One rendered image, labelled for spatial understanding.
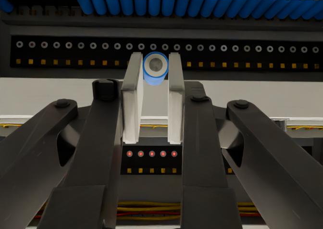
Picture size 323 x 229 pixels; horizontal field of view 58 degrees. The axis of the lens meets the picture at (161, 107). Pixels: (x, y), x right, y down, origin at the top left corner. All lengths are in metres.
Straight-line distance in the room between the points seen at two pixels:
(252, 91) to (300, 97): 0.06
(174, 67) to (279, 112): 0.23
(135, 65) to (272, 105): 0.24
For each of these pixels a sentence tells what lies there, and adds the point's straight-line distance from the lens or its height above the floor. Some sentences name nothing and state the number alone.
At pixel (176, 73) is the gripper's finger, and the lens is 0.16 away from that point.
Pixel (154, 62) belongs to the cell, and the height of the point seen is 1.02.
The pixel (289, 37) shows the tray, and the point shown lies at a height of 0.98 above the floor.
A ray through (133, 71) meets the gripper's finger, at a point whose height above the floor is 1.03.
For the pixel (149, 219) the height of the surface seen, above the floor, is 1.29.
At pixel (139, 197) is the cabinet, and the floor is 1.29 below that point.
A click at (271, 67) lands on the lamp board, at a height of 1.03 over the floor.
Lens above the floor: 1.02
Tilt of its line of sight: 10 degrees up
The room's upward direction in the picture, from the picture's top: 179 degrees counter-clockwise
